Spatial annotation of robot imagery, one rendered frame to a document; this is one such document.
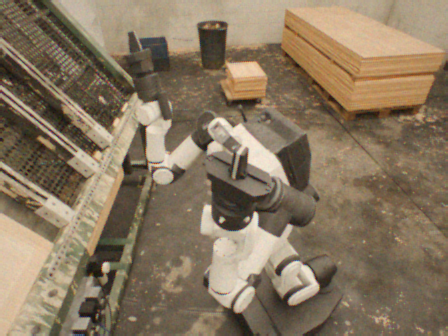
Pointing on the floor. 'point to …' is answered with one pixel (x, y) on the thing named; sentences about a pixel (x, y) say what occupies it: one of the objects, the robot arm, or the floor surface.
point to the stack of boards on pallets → (358, 61)
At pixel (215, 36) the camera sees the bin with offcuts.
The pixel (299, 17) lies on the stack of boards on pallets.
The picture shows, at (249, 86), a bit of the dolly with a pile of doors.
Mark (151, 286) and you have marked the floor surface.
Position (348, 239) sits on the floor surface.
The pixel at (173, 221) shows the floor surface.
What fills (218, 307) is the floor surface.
